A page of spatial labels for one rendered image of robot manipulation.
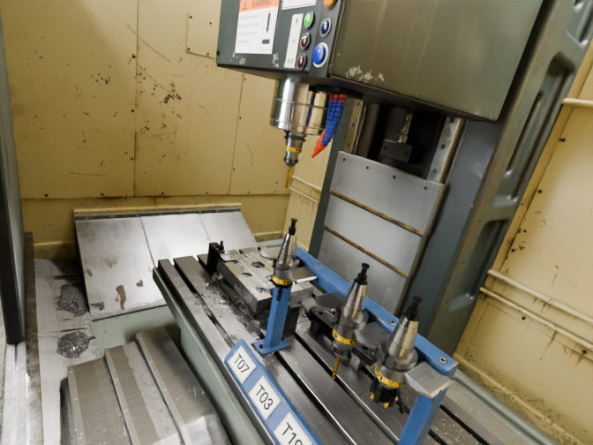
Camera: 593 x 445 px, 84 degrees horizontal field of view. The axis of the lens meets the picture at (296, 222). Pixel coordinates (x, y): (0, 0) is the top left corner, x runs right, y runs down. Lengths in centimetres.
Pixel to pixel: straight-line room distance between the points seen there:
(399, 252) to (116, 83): 141
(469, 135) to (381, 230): 43
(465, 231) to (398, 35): 69
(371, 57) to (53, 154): 147
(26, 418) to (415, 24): 116
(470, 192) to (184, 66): 141
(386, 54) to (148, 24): 134
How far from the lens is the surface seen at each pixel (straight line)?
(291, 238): 75
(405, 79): 72
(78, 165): 183
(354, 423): 92
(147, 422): 105
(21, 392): 112
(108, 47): 179
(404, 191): 122
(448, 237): 120
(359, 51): 62
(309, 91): 88
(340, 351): 69
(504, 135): 114
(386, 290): 133
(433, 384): 60
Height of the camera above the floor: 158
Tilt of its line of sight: 20 degrees down
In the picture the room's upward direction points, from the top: 11 degrees clockwise
